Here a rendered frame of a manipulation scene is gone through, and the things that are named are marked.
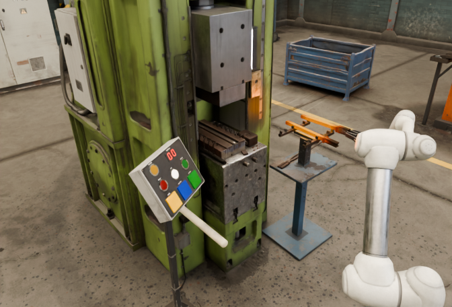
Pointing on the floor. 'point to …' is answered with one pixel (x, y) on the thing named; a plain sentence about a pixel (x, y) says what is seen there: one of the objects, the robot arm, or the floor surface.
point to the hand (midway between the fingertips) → (344, 130)
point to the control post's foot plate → (181, 302)
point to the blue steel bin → (329, 64)
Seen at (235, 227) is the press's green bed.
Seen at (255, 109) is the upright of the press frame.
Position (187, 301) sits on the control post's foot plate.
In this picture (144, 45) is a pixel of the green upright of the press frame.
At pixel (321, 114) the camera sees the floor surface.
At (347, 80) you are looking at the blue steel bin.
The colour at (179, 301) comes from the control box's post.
